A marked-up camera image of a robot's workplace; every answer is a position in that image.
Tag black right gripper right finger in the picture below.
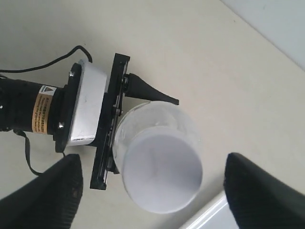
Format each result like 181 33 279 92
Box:
224 153 305 229

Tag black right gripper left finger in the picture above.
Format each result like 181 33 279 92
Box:
0 154 83 229

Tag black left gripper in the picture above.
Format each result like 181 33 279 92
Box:
53 53 179 190

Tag clear plastic drink bottle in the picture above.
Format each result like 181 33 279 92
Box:
112 102 203 214

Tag white bottle cap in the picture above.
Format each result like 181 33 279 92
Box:
121 127 203 214

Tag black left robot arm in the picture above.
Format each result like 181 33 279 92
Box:
0 54 179 190

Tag white rectangular plastic tray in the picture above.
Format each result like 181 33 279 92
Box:
180 190 239 229

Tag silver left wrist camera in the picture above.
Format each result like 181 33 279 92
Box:
66 60 107 146

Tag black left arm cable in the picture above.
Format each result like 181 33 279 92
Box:
0 45 93 176

